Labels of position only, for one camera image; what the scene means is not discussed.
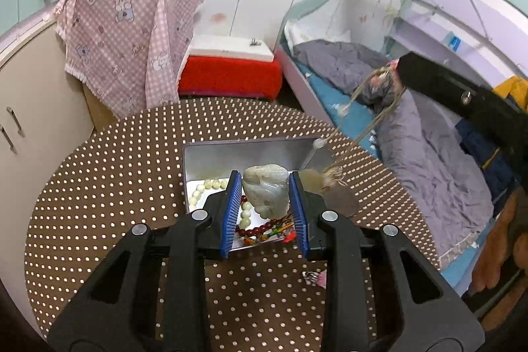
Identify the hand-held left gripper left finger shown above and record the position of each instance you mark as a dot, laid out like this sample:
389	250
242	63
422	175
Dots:
231	207

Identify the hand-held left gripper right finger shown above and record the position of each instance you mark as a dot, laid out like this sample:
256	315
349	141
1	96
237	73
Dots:
298	211

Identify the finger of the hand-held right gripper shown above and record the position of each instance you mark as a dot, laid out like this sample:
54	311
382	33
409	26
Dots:
437	82

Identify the pale jade carved pendant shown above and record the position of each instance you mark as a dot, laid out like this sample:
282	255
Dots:
264	187

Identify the grey metal tin box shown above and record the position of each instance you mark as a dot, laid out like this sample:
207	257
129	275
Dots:
231	158

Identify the person's right hand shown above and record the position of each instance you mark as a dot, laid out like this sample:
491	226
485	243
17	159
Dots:
499	249

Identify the yellow and navy jacket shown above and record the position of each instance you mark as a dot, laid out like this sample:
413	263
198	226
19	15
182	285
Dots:
478	137

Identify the small blue box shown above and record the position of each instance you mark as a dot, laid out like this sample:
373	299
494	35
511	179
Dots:
453	40

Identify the grey duvet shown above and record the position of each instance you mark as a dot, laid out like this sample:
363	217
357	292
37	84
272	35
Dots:
425	154

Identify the blue bed sheet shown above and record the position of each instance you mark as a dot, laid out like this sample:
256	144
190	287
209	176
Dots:
330	98

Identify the brown polka dot tablecloth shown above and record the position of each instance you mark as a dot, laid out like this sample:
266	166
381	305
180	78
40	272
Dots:
123	179

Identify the red storage box white lid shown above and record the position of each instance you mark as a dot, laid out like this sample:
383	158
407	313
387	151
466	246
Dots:
231	77

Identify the white board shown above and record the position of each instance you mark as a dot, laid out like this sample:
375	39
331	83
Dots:
231	47

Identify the small metal clip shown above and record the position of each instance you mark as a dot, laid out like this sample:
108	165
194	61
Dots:
253	42

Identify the pink bear print cloth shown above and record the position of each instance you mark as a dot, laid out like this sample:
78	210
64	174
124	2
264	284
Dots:
123	34

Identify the cream low cabinet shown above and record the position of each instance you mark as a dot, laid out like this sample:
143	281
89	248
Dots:
37	96

